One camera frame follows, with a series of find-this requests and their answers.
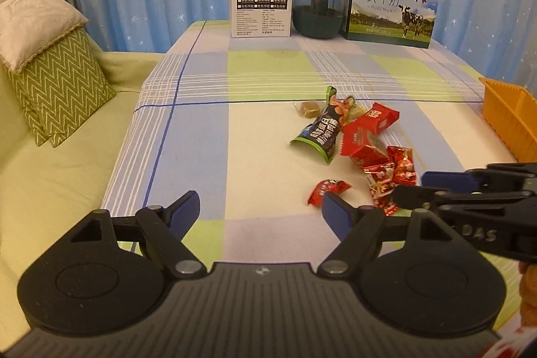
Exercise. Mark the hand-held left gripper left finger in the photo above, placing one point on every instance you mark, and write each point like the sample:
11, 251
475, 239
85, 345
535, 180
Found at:
186, 212

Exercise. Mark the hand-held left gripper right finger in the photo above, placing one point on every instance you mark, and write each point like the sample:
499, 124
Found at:
334, 212

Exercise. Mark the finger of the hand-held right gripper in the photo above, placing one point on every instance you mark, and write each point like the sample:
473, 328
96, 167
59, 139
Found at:
444, 179
419, 196

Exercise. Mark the shiny red candy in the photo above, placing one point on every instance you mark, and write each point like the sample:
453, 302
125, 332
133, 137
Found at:
381, 184
329, 191
402, 165

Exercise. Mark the red snack packet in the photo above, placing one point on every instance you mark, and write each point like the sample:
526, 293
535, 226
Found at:
363, 146
377, 118

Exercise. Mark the black and green snack packet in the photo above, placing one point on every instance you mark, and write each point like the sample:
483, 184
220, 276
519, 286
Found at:
321, 131

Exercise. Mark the orange plastic basket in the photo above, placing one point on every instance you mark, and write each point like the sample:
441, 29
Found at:
509, 114

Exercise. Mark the yellow snack packet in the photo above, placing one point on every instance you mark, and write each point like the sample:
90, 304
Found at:
357, 114

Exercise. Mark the small orange pink snack packet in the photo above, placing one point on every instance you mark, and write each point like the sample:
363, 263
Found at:
343, 110

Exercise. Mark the brown candy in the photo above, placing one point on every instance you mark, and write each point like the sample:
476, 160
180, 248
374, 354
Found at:
307, 109

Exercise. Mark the person's right hand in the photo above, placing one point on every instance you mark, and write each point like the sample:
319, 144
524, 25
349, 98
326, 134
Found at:
529, 291

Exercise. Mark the plaid tablecloth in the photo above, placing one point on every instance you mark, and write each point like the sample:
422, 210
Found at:
251, 156

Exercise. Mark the red patterned clothing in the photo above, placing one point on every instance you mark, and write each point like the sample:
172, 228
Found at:
514, 345

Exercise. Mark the light green sofa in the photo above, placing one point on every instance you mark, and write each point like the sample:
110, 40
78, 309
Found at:
63, 182

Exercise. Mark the green zigzag pillow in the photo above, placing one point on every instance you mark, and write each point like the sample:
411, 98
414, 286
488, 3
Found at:
58, 89

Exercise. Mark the milk carton box with cow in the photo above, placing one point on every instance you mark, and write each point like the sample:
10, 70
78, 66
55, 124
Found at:
390, 5

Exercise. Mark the dark green glass humidifier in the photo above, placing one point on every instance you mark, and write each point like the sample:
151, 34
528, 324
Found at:
321, 20

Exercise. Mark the white crinkled pillow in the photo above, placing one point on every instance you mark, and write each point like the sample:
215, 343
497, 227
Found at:
37, 22

